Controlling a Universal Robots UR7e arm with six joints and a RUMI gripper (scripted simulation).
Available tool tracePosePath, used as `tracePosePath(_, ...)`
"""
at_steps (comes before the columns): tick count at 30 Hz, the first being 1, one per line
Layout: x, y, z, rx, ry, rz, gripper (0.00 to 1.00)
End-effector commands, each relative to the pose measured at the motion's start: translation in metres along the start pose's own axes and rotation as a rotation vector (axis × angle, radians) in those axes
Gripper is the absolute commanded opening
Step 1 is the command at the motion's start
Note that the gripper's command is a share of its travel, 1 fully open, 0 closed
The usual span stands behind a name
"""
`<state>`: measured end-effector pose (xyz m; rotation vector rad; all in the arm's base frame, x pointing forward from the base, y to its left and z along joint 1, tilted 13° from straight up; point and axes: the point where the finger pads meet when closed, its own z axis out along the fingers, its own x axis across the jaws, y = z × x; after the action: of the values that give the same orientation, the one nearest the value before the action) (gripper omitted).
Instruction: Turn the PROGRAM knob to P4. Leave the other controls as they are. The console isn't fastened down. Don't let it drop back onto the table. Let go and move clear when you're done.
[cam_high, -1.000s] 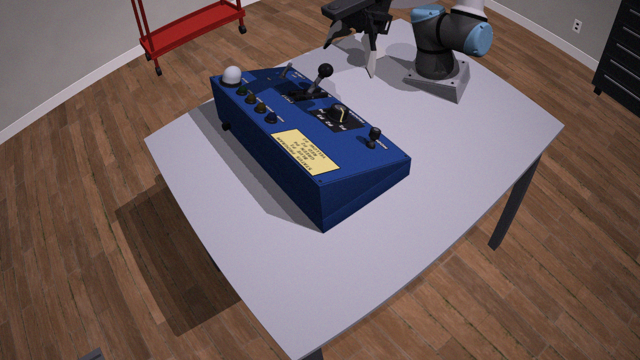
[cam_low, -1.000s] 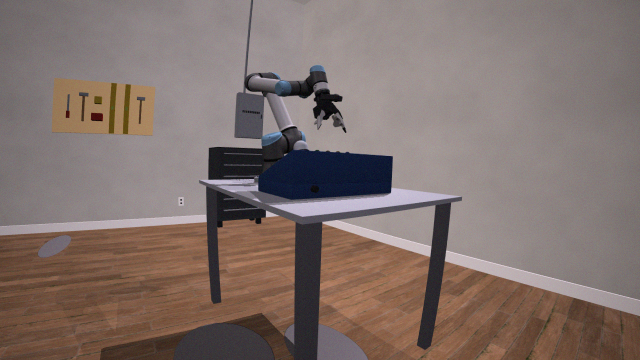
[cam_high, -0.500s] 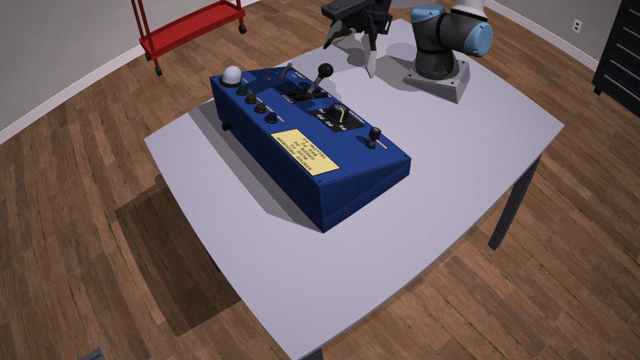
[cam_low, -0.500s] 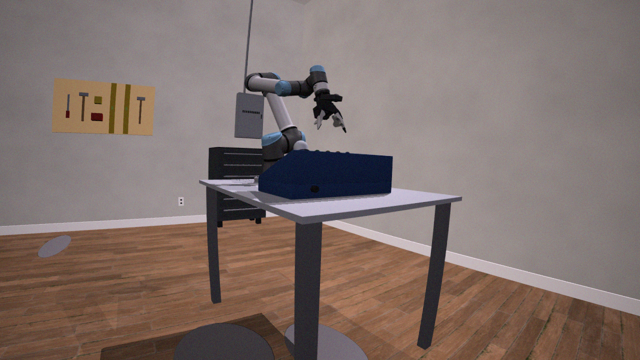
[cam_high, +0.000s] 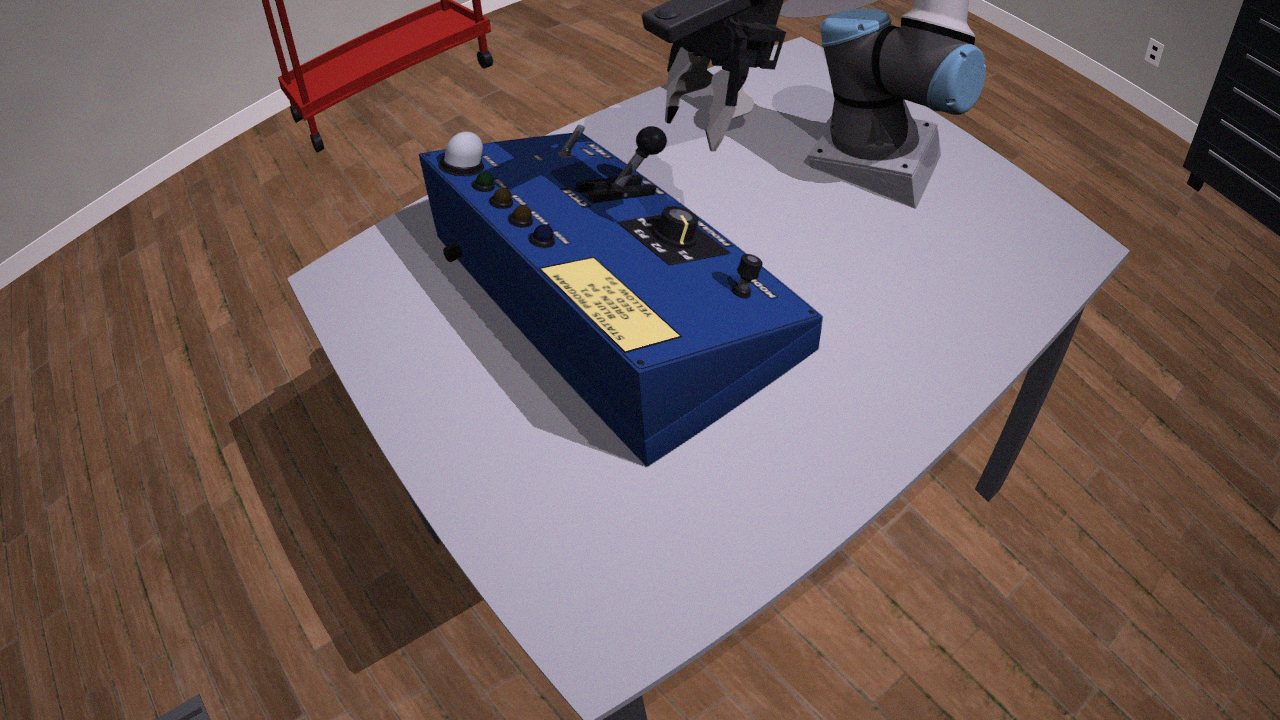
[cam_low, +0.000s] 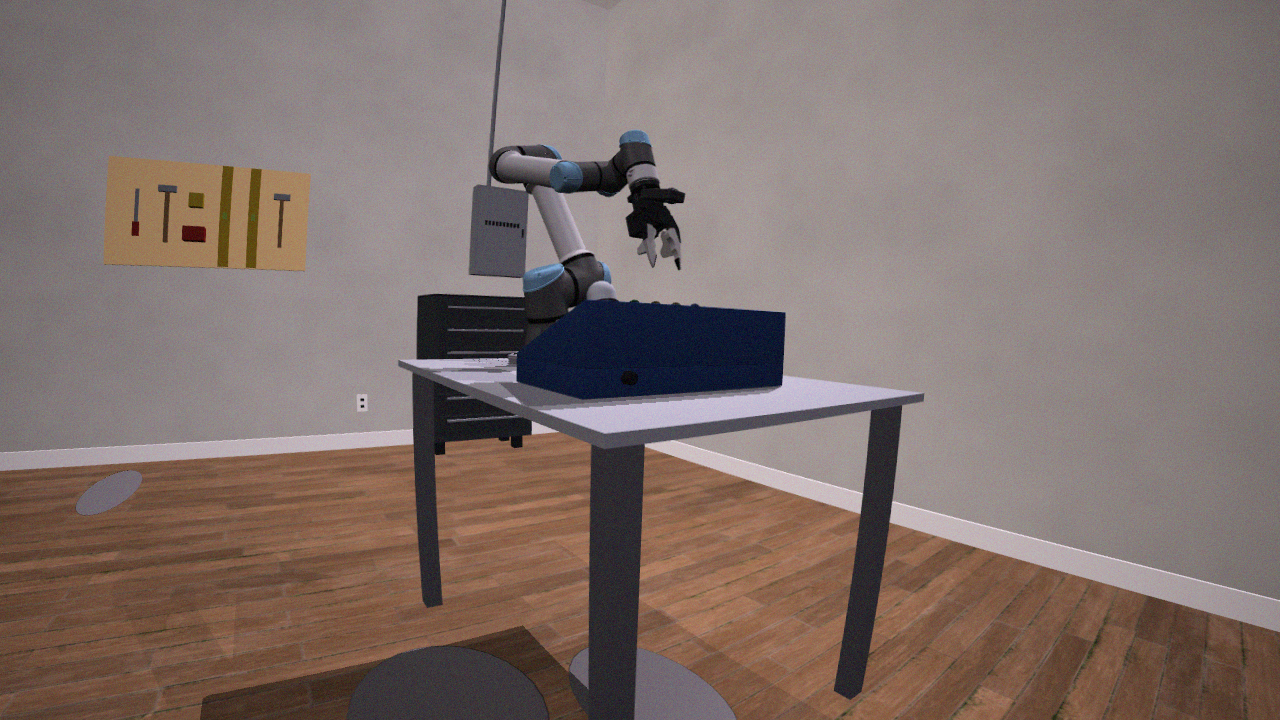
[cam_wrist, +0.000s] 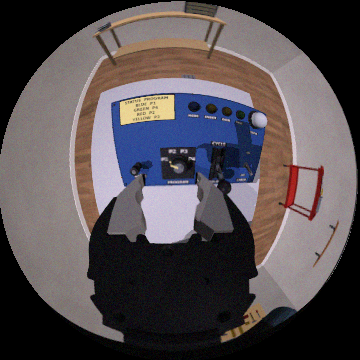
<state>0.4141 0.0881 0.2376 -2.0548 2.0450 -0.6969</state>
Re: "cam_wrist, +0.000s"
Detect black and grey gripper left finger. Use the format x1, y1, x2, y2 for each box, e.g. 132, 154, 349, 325
87, 173, 147, 280

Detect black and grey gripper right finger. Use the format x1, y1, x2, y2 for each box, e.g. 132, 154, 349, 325
193, 172, 258, 279

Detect blue control console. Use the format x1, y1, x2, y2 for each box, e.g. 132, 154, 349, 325
111, 93, 267, 194

